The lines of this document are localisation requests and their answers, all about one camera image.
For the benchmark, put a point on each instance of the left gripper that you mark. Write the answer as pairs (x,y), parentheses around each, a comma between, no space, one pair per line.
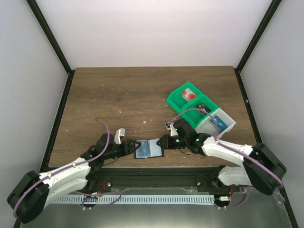
(128,147)

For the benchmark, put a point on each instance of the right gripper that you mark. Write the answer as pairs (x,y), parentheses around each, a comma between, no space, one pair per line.
(167,141)

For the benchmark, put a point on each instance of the blue credit card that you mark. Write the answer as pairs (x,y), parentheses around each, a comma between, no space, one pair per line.
(144,150)

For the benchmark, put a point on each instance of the black card holder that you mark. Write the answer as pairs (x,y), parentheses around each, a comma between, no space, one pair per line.
(156,150)

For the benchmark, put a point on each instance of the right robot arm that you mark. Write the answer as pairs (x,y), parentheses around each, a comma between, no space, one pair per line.
(255,165)

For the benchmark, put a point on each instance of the dark card stack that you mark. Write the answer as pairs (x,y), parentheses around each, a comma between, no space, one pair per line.
(204,107)

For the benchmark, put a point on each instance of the red dotted card stack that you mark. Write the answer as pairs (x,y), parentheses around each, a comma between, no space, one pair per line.
(188,95)

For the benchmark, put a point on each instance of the blue card stack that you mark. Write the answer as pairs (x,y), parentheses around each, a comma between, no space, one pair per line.
(219,124)

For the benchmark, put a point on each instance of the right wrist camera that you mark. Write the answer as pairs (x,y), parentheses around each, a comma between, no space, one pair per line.
(171,129)

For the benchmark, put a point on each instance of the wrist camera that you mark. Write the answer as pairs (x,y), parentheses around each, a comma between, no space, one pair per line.
(171,129)
(119,134)

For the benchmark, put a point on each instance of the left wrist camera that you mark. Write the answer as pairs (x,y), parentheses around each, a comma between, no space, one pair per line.
(119,134)

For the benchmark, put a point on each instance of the black aluminium frame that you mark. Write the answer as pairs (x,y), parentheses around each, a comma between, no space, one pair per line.
(130,177)

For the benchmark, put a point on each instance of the light blue cable duct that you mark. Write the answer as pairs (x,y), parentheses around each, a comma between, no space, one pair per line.
(139,199)

